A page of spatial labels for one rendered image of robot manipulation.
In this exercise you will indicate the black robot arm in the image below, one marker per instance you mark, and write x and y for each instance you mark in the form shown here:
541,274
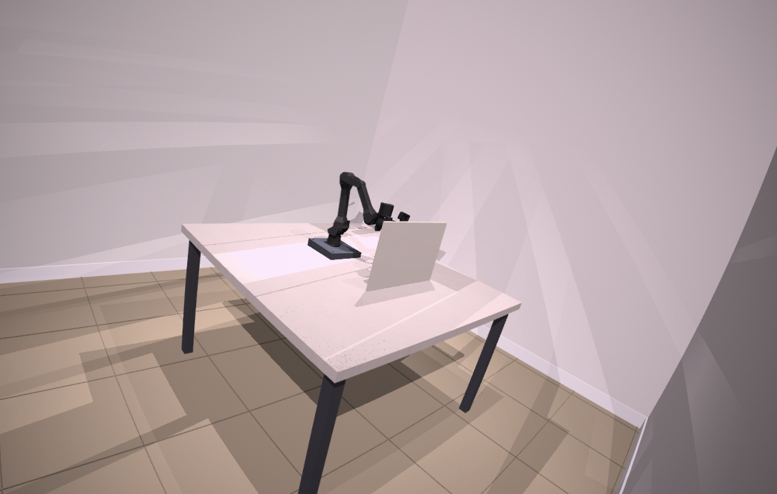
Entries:
370,216

